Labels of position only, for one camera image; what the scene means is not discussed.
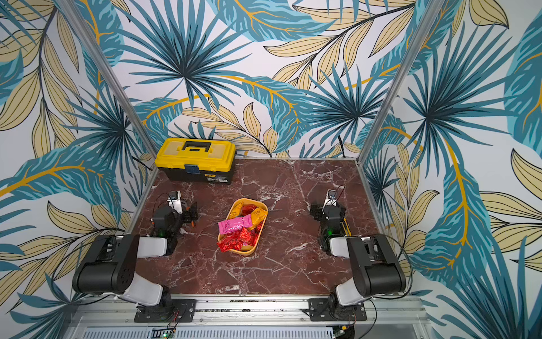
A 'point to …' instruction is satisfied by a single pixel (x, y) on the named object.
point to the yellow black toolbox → (209, 160)
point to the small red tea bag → (248, 209)
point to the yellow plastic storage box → (247, 251)
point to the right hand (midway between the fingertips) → (328, 201)
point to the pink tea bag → (227, 226)
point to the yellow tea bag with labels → (236, 209)
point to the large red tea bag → (236, 240)
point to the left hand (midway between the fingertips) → (185, 204)
